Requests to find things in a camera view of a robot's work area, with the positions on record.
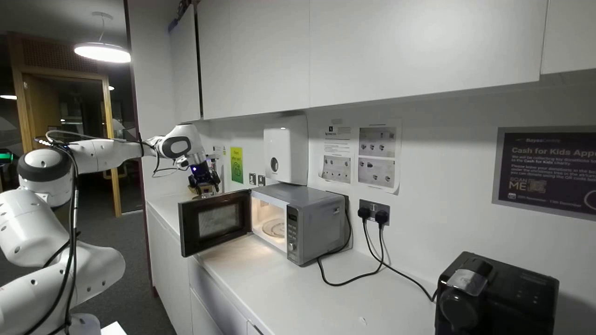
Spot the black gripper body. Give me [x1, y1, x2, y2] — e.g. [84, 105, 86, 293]
[186, 161, 214, 187]

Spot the microwave door with dark window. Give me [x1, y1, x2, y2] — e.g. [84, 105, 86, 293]
[177, 189, 253, 261]

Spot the glass microwave turntable plate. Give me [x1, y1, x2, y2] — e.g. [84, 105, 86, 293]
[259, 216, 289, 246]

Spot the white upper cabinet door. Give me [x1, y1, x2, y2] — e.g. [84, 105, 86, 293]
[305, 0, 549, 110]
[540, 0, 596, 77]
[195, 0, 311, 123]
[167, 4, 205, 125]

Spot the silver microwave oven body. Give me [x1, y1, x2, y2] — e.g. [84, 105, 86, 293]
[248, 181, 350, 269]

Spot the green clean after use poster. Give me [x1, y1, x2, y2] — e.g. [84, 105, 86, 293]
[229, 146, 246, 187]

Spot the white paper towel dispenser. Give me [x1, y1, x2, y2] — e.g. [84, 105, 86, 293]
[261, 125, 294, 187]

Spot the white base cabinet unit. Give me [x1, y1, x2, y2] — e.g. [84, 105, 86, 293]
[143, 203, 266, 335]

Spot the white paper notice with header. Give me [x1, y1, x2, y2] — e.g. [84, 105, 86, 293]
[318, 123, 356, 187]

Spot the round ceiling lamp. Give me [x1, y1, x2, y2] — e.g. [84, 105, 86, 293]
[71, 12, 134, 68]

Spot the small laminated instruction sheet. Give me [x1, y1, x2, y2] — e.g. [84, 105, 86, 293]
[356, 155, 398, 190]
[356, 125, 398, 159]

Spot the black coffee machine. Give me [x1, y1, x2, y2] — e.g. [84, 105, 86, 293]
[432, 250, 560, 335]

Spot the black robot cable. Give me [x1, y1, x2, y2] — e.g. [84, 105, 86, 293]
[22, 129, 164, 335]

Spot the double wall power socket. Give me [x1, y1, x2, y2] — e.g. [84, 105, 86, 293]
[356, 198, 393, 228]

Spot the black microwave power cable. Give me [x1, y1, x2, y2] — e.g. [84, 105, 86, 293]
[315, 203, 387, 289]

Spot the wooden door frame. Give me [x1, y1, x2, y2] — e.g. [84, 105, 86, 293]
[7, 36, 125, 220]

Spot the black coffee machine cable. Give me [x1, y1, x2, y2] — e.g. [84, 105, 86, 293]
[361, 220, 438, 304]

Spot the framed wall notice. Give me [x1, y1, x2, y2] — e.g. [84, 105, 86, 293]
[492, 125, 596, 222]

